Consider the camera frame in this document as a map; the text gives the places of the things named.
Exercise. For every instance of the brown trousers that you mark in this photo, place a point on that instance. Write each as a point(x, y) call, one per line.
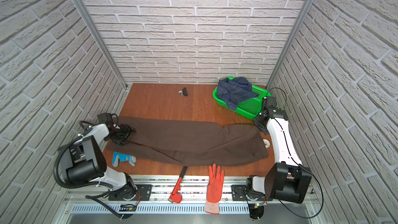
point(192, 143)

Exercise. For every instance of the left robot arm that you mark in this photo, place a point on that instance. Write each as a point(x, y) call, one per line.
point(81, 162)

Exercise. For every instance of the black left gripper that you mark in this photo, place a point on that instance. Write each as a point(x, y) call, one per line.
point(123, 134)

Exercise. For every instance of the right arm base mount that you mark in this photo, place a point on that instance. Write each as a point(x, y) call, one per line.
point(241, 193)

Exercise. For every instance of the dark blue jeans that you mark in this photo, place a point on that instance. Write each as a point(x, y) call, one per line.
point(235, 91)

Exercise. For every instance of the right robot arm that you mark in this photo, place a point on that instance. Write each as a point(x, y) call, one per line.
point(287, 180)

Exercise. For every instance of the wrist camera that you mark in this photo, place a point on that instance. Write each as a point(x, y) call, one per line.
point(107, 119)
point(269, 102)

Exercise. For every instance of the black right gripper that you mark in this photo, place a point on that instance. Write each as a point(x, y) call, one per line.
point(258, 120)

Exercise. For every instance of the small black relay component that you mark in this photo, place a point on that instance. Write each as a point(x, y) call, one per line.
point(183, 92)

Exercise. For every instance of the blue grey work glove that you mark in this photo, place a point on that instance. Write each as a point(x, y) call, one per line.
point(119, 157)

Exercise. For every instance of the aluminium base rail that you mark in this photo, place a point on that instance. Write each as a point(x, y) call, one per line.
point(154, 198)

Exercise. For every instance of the red rubber glove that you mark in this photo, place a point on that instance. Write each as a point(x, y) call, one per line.
point(214, 189)

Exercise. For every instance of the green plastic basket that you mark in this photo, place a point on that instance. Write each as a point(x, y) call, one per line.
point(248, 108)

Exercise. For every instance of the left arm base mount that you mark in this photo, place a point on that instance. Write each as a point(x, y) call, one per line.
point(128, 193)

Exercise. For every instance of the red pipe wrench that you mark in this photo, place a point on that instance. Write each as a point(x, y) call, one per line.
point(175, 196)

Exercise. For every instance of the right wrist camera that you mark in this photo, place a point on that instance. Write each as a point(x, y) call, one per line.
point(269, 102)

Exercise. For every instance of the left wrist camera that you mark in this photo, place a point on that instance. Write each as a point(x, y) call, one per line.
point(107, 119)

